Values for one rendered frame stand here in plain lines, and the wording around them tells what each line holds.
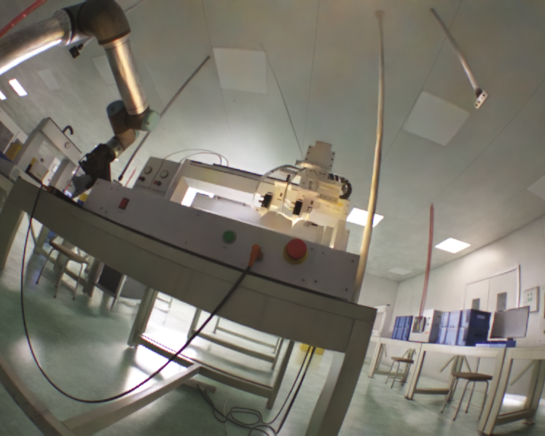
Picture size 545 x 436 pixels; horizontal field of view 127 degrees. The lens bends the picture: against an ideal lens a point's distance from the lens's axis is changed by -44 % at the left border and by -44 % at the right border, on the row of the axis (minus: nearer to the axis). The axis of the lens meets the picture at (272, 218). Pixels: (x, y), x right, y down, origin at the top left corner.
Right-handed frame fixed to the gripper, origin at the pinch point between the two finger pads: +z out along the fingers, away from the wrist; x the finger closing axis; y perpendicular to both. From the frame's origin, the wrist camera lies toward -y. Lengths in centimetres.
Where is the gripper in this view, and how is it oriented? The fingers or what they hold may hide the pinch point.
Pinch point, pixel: (73, 196)
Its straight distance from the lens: 93.1
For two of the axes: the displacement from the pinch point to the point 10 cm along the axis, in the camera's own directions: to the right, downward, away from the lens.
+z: -3.2, 7.5, -5.8
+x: 9.5, 2.3, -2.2
